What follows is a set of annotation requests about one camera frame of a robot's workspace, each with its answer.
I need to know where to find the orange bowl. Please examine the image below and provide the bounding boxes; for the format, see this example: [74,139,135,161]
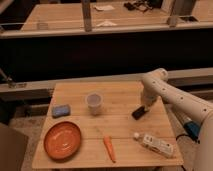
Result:
[43,121,82,160]

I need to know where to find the white paper on far table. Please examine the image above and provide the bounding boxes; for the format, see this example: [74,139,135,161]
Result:
[94,5,115,11]

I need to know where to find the orange carrot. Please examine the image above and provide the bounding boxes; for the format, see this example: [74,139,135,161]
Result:
[103,136,116,162]

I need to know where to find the right metal post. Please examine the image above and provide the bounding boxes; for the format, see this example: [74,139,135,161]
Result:
[167,0,196,27]

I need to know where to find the blue sponge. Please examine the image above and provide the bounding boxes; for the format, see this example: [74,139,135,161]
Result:
[52,105,71,118]

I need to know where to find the black eraser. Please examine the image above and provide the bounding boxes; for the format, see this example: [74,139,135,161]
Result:
[132,106,146,120]

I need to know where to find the metal clamp at left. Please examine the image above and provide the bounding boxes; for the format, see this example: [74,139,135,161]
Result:
[0,68,27,88]

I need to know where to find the metal post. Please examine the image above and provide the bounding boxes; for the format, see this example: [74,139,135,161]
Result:
[82,0,92,32]
[167,0,196,27]

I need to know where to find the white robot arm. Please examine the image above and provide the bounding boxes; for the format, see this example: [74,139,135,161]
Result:
[141,68,213,171]

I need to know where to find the translucent plastic cup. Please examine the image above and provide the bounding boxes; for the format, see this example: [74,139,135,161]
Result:
[85,93,102,115]

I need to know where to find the crumpled white paper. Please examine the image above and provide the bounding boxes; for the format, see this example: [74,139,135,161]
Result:
[97,20,117,27]

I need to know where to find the blue box with cables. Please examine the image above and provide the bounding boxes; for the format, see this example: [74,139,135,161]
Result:
[176,121,200,142]

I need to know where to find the black objects on far table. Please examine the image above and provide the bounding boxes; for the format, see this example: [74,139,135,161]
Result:
[123,0,152,13]

